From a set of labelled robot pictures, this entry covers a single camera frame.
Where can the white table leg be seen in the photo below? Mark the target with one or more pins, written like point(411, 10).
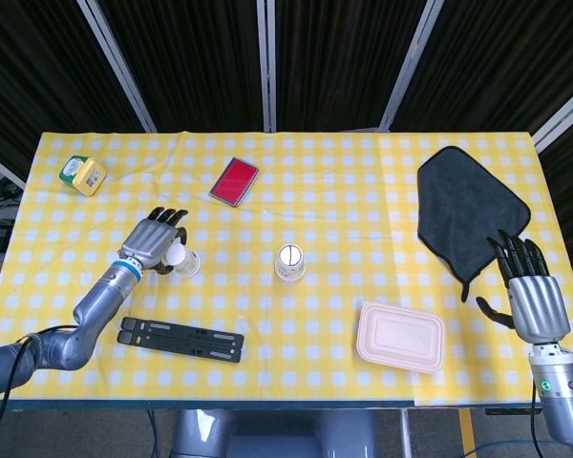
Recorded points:
point(405, 434)

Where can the paper cup with line mark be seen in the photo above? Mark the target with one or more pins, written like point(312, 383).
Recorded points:
point(290, 261)

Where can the black ribbed partition panel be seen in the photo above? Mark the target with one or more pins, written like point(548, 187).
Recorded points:
point(506, 62)
point(38, 71)
point(344, 62)
point(196, 67)

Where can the black folding stand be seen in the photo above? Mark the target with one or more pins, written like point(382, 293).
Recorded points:
point(181, 339)

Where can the grey metal partition frame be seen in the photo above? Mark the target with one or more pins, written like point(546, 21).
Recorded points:
point(2, 169)
point(269, 95)
point(409, 62)
point(139, 107)
point(563, 113)

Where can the dark grey cloth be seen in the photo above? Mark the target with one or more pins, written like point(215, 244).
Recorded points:
point(463, 205)

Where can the pink lunch box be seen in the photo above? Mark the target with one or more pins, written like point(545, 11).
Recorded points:
point(401, 336)

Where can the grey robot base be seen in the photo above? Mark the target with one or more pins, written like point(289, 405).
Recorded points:
point(272, 436)

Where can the red flat case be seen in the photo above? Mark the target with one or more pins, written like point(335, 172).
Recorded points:
point(234, 182)

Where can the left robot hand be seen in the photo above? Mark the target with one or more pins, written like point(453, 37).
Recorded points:
point(148, 241)

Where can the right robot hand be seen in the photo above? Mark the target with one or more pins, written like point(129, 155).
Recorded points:
point(537, 307)

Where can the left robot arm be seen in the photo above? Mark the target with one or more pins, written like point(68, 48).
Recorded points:
point(67, 343)

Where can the white paper cup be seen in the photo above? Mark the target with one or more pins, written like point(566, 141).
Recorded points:
point(291, 281)
point(187, 264)

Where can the yellow checked tablecloth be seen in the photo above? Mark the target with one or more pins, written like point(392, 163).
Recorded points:
point(315, 305)

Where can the green yellow tub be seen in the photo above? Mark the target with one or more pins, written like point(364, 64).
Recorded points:
point(83, 177)

